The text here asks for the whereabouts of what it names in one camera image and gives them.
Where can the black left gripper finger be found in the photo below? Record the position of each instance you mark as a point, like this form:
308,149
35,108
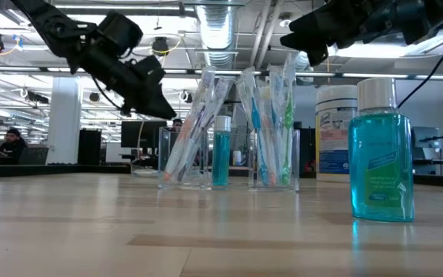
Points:
152,102

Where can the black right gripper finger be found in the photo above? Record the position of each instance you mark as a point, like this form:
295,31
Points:
310,31

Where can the purple toothbrush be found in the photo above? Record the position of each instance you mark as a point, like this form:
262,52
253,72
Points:
192,138

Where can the small teal mouthwash bottle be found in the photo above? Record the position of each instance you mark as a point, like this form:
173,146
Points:
221,161

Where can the blue toothbrush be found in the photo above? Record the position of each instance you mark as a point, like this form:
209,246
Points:
258,119
275,115

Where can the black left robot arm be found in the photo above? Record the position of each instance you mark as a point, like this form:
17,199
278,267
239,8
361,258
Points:
52,27

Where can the person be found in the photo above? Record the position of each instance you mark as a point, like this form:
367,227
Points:
177,124
12,148

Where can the black monitor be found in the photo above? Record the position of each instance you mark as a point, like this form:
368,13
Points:
137,134

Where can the white square pillar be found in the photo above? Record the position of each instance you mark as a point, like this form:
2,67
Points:
64,123

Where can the small white bottle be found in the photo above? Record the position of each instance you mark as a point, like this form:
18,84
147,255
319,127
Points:
237,158

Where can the clear acrylic organizer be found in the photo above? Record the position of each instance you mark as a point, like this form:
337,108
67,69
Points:
240,187

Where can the white yellow Lysol wipes canister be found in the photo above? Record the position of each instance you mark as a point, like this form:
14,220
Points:
331,154

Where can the grey monitor screen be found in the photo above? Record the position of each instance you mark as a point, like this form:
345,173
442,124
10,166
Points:
425,154

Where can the large teal mouthwash bottle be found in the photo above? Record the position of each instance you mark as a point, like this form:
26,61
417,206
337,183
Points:
381,173

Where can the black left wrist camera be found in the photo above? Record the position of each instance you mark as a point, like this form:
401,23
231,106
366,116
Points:
119,31

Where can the black overhead camera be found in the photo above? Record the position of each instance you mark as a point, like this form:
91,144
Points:
160,47

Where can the silver ventilation duct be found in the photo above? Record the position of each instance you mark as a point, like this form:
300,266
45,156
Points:
217,38

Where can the overhead frame light bar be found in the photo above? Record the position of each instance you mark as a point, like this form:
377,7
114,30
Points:
14,69

